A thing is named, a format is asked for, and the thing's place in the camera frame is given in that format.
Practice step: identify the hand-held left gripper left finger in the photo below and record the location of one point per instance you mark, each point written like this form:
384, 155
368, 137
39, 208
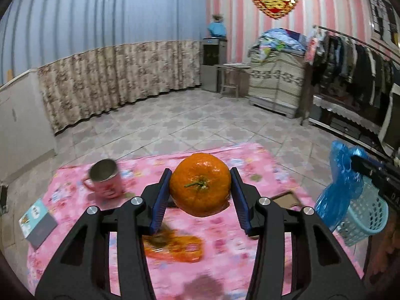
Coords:
161, 200

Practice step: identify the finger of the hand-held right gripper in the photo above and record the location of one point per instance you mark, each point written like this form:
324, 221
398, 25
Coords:
367, 166

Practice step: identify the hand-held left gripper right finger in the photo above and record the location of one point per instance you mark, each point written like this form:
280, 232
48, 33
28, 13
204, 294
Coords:
239, 203

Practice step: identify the whole mandarin orange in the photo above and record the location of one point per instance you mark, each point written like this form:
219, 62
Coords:
187, 200

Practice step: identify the blue plastic bag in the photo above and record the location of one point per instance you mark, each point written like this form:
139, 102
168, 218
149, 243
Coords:
340, 187

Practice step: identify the teal plastic basket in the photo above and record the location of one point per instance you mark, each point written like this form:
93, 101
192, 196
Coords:
368, 222

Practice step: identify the pink floral tablecloth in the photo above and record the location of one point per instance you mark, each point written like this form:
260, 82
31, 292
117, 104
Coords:
218, 240

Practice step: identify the pink mug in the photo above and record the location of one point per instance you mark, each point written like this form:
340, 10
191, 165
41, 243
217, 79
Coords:
109, 186

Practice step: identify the orange plastic wrapper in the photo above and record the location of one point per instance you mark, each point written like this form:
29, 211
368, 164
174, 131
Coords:
187, 250

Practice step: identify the clothes rack with dark clothes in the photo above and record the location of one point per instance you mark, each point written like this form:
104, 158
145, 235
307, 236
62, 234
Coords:
350, 68

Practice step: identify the cloth-covered cabinet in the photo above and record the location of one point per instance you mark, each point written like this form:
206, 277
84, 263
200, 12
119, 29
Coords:
278, 84

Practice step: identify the small stool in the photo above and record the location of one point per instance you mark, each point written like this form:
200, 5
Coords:
232, 78

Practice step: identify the light blue booklet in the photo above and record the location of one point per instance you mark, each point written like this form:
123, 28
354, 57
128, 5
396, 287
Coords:
37, 225

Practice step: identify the floral beige curtain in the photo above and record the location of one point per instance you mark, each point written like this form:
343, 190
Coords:
118, 75

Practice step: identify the grey water dispenser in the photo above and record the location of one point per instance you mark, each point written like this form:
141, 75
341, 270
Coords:
212, 65

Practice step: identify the pile of bedding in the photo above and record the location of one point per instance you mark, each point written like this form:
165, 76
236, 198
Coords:
278, 42

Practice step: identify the white cabinet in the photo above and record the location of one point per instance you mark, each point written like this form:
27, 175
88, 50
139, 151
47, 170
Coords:
25, 125

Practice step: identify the blue item on dispenser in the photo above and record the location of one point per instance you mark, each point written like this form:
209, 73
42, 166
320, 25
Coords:
217, 28

